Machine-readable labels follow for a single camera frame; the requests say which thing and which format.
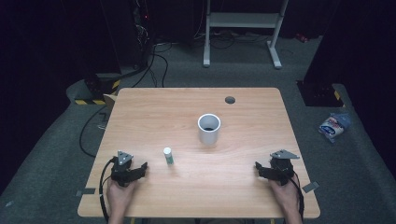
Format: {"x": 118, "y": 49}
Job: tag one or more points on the small red object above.
{"x": 302, "y": 37}

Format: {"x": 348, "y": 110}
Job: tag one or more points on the black yellow-marked stand base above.
{"x": 320, "y": 95}

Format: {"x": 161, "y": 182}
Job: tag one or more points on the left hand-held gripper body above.
{"x": 123, "y": 171}

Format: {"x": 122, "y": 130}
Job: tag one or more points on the black equipment rack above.
{"x": 140, "y": 31}

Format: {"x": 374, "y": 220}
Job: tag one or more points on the blue white snack packet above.
{"x": 333, "y": 127}

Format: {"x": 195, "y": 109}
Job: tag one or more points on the white cup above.
{"x": 209, "y": 135}

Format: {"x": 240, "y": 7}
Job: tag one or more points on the small white green-label bottle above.
{"x": 168, "y": 155}

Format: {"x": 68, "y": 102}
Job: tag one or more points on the black yellow-striped stand base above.
{"x": 93, "y": 93}

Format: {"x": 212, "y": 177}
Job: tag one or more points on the white metal stand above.
{"x": 243, "y": 20}

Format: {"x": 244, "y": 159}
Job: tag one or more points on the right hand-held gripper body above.
{"x": 280, "y": 169}

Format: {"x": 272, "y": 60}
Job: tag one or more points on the grey tape strip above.
{"x": 86, "y": 192}
{"x": 310, "y": 186}

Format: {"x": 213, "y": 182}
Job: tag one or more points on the cardboard piece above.
{"x": 110, "y": 100}

